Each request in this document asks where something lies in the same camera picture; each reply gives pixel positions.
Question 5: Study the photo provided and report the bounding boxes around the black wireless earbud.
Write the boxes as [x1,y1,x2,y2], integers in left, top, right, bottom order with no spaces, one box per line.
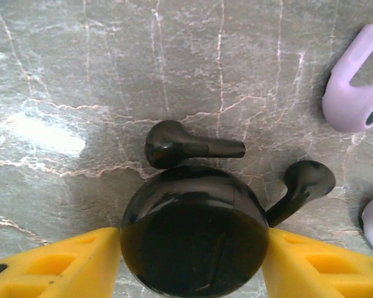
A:
[144,120,247,170]
[265,160,337,228]

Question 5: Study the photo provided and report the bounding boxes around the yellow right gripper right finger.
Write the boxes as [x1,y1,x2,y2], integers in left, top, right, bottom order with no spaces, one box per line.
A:
[262,228,373,298]

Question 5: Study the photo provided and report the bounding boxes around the black round earbud case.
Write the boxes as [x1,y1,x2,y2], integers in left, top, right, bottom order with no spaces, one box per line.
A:
[120,166,270,296]

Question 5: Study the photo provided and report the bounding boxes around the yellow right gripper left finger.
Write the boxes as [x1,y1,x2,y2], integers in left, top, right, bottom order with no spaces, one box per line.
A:
[0,227,121,298]

